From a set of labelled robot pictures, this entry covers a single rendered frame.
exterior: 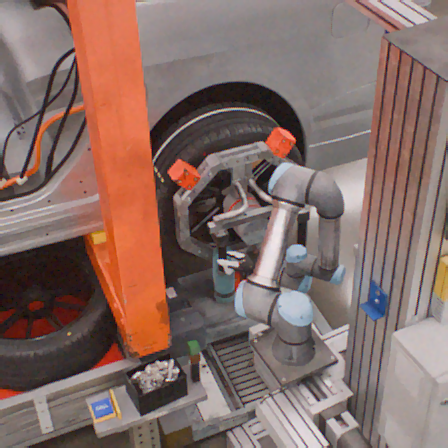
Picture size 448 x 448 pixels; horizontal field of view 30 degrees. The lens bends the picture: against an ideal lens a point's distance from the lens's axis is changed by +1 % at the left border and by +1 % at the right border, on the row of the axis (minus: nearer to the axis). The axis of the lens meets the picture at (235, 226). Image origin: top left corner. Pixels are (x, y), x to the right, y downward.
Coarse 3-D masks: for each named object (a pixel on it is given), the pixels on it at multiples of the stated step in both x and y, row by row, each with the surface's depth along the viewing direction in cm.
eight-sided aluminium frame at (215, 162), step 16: (256, 144) 325; (208, 160) 320; (224, 160) 318; (240, 160) 321; (256, 160) 324; (272, 160) 327; (288, 160) 336; (208, 176) 319; (176, 192) 326; (192, 192) 321; (176, 208) 325; (176, 224) 334; (192, 240) 342; (208, 256) 346
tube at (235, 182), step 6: (234, 168) 321; (234, 174) 323; (234, 180) 325; (234, 186) 324; (240, 186) 323; (240, 192) 320; (240, 198) 319; (246, 198) 317; (246, 204) 314; (240, 210) 312; (246, 210) 314; (216, 216) 310; (222, 216) 309; (228, 216) 310; (234, 216) 311; (216, 222) 309; (222, 222) 311
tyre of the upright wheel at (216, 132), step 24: (192, 120) 331; (216, 120) 328; (240, 120) 329; (264, 120) 337; (168, 144) 331; (192, 144) 323; (216, 144) 322; (240, 144) 327; (168, 168) 325; (168, 192) 327; (168, 216) 335; (168, 240) 344
